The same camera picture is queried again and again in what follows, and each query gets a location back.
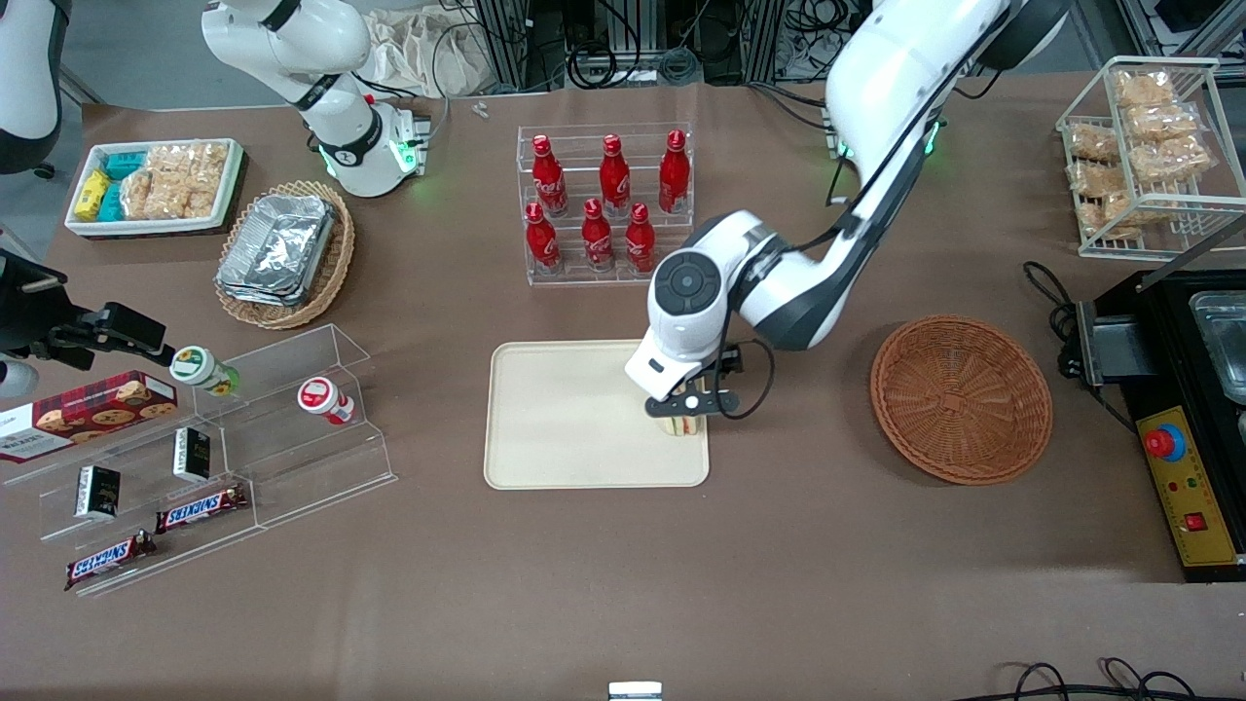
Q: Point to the snickers chocolate bar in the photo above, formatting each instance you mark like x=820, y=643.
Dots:
x=200, y=508
x=107, y=560

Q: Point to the steel pan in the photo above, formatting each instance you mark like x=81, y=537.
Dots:
x=1225, y=341

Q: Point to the clear acrylic bottle rack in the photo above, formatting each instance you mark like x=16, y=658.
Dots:
x=604, y=277

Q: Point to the small black box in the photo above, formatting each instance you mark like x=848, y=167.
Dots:
x=97, y=492
x=192, y=455

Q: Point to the silver foil tray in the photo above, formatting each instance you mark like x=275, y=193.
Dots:
x=277, y=243
x=263, y=298

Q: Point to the grey metal box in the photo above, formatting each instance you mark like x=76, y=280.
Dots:
x=1115, y=350

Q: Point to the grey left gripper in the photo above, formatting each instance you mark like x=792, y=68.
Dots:
x=733, y=362

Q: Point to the green capped yogurt bottle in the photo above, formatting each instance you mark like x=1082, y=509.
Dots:
x=200, y=368

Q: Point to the red emergency stop button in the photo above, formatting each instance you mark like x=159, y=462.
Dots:
x=1165, y=443

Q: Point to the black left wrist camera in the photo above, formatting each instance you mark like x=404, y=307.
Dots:
x=732, y=360

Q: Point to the clear fried snack packet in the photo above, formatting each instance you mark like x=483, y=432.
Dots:
x=1173, y=159
x=1098, y=180
x=1092, y=144
x=1129, y=212
x=1144, y=90
x=1163, y=122

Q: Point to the grey metal bar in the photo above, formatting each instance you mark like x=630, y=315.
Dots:
x=1192, y=250

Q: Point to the white rectangular snack tray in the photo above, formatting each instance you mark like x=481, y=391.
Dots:
x=156, y=226

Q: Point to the red capped yogurt bottle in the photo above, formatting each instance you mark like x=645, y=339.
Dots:
x=323, y=399

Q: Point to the round brown wicker basket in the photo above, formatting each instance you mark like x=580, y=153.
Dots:
x=959, y=399

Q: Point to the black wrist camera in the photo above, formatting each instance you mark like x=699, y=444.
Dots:
x=131, y=329
x=732, y=360

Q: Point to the black appliance housing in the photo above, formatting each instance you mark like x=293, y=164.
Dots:
x=1173, y=341

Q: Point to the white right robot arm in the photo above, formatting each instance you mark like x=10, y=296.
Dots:
x=321, y=58

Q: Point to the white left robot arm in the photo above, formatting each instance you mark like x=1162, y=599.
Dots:
x=876, y=88

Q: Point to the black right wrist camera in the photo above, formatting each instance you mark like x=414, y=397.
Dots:
x=131, y=329

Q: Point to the yellow control panel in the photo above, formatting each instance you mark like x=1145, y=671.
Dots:
x=1192, y=487

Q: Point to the red cola bottle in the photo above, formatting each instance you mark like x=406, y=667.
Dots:
x=640, y=243
x=542, y=243
x=549, y=185
x=674, y=180
x=614, y=180
x=598, y=241

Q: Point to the teal snack packet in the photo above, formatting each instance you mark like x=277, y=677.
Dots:
x=111, y=202
x=125, y=164

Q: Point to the red cookie box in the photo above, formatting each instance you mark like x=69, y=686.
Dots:
x=88, y=414

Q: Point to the white plastic bag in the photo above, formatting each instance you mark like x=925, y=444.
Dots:
x=419, y=54

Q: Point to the oval tan wicker basket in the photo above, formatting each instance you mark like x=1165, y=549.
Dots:
x=336, y=263

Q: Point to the triangular sandwich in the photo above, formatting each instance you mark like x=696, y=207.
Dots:
x=684, y=428

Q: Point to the yellow snack packet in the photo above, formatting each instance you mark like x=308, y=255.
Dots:
x=91, y=195

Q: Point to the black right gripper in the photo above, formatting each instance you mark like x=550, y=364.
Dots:
x=31, y=313

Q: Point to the clear acrylic stepped shelf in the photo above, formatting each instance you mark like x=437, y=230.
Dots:
x=146, y=560
x=311, y=467

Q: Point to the clear rice cracker packet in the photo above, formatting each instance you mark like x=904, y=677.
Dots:
x=156, y=195
x=204, y=190
x=180, y=158

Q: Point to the beige rectangular tray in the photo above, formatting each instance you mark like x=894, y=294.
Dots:
x=565, y=419

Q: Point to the black aluminium frame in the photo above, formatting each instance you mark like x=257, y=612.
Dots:
x=501, y=44

